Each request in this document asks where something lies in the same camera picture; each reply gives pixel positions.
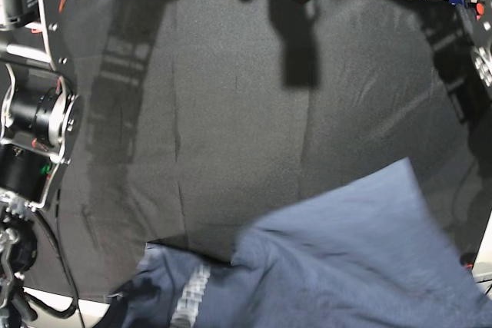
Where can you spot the black table cloth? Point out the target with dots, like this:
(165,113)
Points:
(202,115)

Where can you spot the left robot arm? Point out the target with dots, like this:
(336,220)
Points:
(477,32)

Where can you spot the orange clamp top right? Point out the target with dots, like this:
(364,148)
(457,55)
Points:
(479,8)

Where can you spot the light blue t-shirt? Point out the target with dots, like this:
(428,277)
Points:
(367,254)

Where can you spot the orange blue clamp bottom right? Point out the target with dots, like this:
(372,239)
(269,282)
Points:
(467,260)

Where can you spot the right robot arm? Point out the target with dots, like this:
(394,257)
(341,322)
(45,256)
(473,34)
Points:
(40,115)

